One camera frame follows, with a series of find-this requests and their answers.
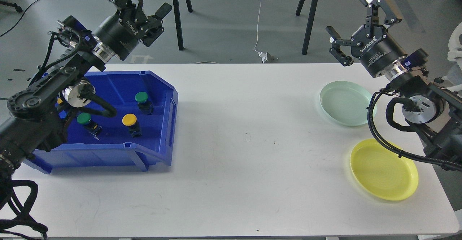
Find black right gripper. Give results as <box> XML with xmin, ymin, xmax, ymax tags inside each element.
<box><xmin>326</xmin><ymin>0</ymin><xmax>408</xmax><ymax>78</ymax></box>

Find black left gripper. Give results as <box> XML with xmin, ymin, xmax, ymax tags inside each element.
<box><xmin>93</xmin><ymin>0</ymin><xmax>172</xmax><ymax>60</ymax></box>

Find green push button front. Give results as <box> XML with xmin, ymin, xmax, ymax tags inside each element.
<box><xmin>77</xmin><ymin>112</ymin><xmax>102</xmax><ymax>137</ymax></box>

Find green push button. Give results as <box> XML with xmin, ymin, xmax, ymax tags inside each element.
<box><xmin>77</xmin><ymin>112</ymin><xmax>102</xmax><ymax>137</ymax></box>
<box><xmin>134</xmin><ymin>91</ymin><xmax>153</xmax><ymax>115</ymax></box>

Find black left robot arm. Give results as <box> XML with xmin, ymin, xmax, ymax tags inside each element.
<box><xmin>0</xmin><ymin>0</ymin><xmax>172</xmax><ymax>240</ymax></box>

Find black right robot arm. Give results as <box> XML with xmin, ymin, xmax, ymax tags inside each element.
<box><xmin>326</xmin><ymin>0</ymin><xmax>462</xmax><ymax>171</ymax></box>

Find light green plate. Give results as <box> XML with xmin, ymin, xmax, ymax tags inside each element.
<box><xmin>318</xmin><ymin>81</ymin><xmax>372</xmax><ymax>127</ymax></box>

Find green push button back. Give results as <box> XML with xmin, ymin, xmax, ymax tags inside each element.
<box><xmin>134</xmin><ymin>91</ymin><xmax>153</xmax><ymax>115</ymax></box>

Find yellow plate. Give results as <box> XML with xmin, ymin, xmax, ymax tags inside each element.
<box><xmin>349</xmin><ymin>139</ymin><xmax>419</xmax><ymax>201</ymax></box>

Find black tripod legs left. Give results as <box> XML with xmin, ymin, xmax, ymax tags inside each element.
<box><xmin>172</xmin><ymin>0</ymin><xmax>193</xmax><ymax>51</ymax></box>

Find black tripod legs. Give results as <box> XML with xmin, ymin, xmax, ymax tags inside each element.
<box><xmin>295</xmin><ymin>0</ymin><xmax>318</xmax><ymax>55</ymax></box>
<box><xmin>172</xmin><ymin>0</ymin><xmax>193</xmax><ymax>51</ymax></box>

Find black tripod legs right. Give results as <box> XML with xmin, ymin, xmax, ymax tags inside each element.
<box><xmin>295</xmin><ymin>0</ymin><xmax>318</xmax><ymax>55</ymax></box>

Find white chair base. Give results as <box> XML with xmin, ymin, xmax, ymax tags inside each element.
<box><xmin>446</xmin><ymin>23</ymin><xmax>462</xmax><ymax>91</ymax></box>

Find blue plastic bin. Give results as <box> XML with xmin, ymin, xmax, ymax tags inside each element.
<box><xmin>24</xmin><ymin>71</ymin><xmax>178</xmax><ymax>174</ymax></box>

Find white cable with plug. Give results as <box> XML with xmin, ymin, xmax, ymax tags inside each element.
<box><xmin>253</xmin><ymin>0</ymin><xmax>270</xmax><ymax>64</ymax></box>

